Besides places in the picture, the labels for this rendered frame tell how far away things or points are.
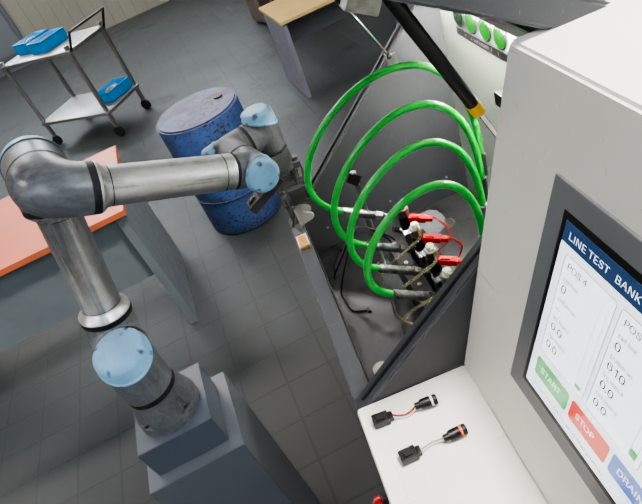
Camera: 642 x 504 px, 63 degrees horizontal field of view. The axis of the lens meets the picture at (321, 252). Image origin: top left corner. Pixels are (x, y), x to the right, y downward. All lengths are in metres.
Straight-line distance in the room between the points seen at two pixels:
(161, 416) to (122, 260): 1.51
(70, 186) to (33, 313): 1.91
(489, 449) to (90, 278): 0.84
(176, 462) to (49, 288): 1.57
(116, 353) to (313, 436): 1.20
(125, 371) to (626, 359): 0.89
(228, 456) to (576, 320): 0.90
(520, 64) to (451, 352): 0.53
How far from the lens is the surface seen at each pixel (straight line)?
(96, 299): 1.23
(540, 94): 0.66
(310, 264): 1.37
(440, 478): 0.94
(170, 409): 1.25
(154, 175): 1.01
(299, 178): 1.32
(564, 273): 0.67
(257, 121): 1.21
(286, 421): 2.29
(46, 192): 0.99
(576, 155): 0.62
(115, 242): 2.62
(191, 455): 1.34
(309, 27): 5.02
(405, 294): 1.00
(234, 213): 3.20
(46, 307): 2.82
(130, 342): 1.18
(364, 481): 2.07
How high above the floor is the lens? 1.83
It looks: 39 degrees down
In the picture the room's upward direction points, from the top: 23 degrees counter-clockwise
